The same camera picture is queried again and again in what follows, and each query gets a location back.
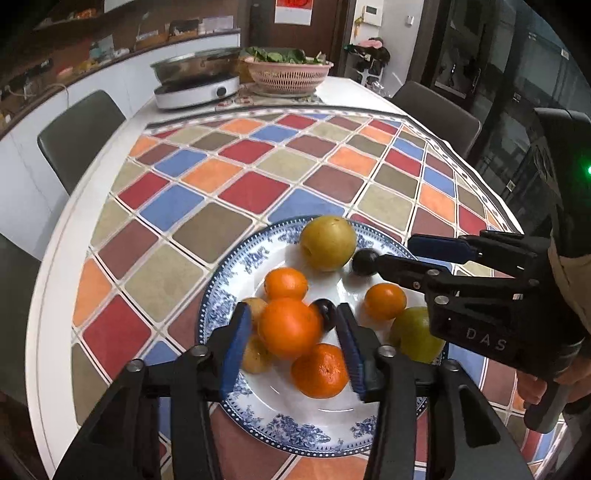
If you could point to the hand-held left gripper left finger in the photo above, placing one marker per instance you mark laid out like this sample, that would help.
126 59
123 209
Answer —
235 353

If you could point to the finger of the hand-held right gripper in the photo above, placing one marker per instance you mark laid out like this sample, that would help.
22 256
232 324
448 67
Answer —
406 270
443 249

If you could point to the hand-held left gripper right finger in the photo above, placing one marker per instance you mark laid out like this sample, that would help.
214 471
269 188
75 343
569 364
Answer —
352 355

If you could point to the small tan kiwi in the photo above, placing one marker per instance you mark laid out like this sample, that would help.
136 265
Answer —
253 308
255 356

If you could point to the bumpy mandarin orange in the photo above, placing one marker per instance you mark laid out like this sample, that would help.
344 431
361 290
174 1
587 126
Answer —
320 372

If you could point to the smooth orange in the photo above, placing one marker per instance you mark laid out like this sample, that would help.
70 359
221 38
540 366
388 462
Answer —
385 302

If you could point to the dark purple plum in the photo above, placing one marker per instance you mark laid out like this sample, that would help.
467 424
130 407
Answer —
364 263
325 314

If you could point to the large orange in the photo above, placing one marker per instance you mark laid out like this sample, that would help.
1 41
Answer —
290 328

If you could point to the large green apple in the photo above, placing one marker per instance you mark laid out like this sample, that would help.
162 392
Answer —
411 333

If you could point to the yellow-green pear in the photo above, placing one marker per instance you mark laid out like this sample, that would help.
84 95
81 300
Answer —
328 242

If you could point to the blue and white plate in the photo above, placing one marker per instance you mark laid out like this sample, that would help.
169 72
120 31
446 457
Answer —
295 415

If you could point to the small orange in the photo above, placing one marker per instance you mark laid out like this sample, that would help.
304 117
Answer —
285 283

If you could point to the person's right forearm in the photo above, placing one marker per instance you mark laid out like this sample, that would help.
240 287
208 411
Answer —
570 286

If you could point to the person's right hand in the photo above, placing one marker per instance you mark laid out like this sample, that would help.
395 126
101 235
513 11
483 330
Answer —
531 390

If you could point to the grey dining chair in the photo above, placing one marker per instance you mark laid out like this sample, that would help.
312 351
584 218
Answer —
434 117
14 304
81 134

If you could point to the colourful checkered tablecloth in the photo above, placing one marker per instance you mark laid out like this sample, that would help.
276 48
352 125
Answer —
244 189

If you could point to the dark clothes pile with pink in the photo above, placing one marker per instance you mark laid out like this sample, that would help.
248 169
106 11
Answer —
369 50

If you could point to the patterned placemat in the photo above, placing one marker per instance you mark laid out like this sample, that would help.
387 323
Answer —
277 98

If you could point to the pink plastic basket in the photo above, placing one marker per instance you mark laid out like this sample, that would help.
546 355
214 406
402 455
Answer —
288 76

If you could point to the green leafy vegetables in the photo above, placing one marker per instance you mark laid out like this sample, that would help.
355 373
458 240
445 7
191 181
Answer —
277 55

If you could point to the white induction cooker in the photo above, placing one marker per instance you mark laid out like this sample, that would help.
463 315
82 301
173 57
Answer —
194 94

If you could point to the white sideboard cabinet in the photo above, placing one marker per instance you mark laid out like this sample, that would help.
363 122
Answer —
27 184

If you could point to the wall intercom panel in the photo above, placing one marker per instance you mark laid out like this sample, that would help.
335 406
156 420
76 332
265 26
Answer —
371 14

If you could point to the red and white wall calendar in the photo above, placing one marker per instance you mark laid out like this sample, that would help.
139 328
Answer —
292 11

